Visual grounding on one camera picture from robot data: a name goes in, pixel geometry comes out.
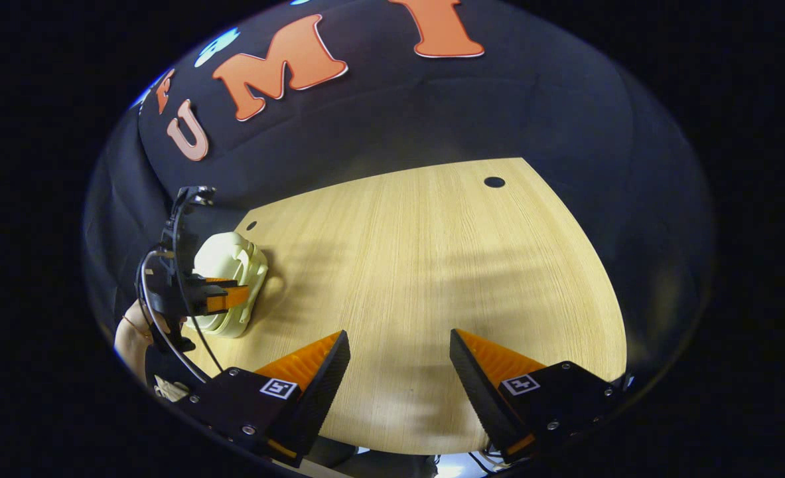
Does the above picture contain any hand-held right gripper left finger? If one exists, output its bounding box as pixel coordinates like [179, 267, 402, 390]
[190, 330, 352, 469]

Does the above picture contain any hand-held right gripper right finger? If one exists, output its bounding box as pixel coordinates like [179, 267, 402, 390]
[450, 329, 635, 465]

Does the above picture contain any pale yellow suitcase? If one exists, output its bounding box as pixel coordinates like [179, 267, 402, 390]
[192, 232, 270, 339]

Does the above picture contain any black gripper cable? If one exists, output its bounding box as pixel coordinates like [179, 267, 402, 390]
[137, 249, 227, 386]

